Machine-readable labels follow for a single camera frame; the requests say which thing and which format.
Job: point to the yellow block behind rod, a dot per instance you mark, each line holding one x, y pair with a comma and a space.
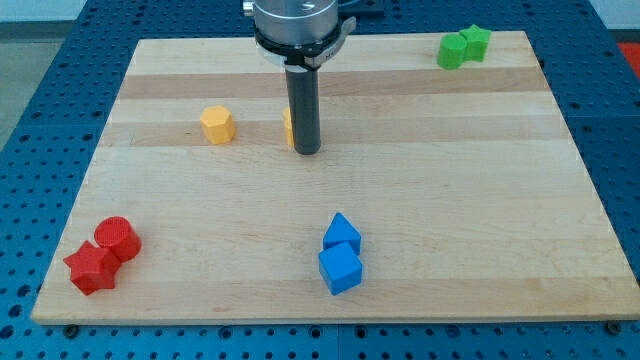
287, 122

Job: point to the green star block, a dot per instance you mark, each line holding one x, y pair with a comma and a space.
477, 39

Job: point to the wooden board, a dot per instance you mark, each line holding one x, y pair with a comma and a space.
466, 185

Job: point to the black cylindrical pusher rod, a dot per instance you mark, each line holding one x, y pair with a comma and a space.
302, 88

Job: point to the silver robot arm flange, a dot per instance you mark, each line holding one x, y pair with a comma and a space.
298, 35

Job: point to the red star block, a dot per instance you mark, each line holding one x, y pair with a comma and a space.
92, 268

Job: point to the red cylinder block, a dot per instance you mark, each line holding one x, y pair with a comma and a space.
117, 234

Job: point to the yellow hexagon block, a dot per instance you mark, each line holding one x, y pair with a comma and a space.
217, 124

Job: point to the blue triangle block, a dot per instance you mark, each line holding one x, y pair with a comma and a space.
341, 230

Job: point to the green cylinder block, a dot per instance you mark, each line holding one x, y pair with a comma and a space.
451, 52

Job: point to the blue cube block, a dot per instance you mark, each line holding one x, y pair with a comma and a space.
340, 268

